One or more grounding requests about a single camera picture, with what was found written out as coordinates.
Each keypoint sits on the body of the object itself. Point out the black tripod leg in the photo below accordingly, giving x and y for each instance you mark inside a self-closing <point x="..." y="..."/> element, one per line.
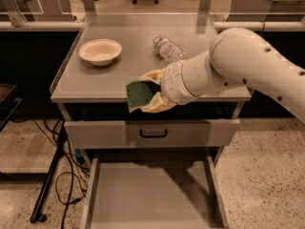
<point x="37" y="214"/>

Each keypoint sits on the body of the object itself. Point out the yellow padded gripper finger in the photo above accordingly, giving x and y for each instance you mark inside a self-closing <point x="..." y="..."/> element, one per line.
<point x="159" y="103"/>
<point x="154" y="76"/>

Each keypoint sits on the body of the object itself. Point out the clear plastic water bottle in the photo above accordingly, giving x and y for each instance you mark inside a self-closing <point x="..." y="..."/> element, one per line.
<point x="167" y="49"/>

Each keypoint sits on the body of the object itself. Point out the black top drawer handle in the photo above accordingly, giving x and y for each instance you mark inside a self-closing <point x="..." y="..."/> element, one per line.
<point x="151" y="134"/>

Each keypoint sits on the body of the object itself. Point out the grey drawer cabinet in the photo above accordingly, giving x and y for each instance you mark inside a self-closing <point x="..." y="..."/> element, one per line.
<point x="85" y="92"/>

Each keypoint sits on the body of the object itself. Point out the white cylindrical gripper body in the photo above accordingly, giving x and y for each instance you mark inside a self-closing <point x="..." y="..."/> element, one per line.
<point x="173" y="82"/>

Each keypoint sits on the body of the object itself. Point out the grey top drawer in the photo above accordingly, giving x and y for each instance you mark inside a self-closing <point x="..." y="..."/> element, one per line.
<point x="125" y="134"/>

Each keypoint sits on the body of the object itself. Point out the open grey middle drawer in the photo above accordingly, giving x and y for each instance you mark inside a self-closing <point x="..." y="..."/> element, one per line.
<point x="153" y="189"/>

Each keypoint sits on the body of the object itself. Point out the green and yellow sponge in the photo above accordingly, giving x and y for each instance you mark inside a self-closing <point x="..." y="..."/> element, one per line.
<point x="140" y="93"/>

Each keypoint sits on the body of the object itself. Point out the white horizontal rail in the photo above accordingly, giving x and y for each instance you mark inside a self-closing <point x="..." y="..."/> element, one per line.
<point x="219" y="26"/>

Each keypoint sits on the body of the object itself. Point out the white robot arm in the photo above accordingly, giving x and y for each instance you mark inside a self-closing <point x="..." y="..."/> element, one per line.
<point x="236" y="57"/>

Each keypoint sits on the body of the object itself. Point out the white paper bowl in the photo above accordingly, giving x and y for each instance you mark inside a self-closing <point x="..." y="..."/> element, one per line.
<point x="100" y="52"/>

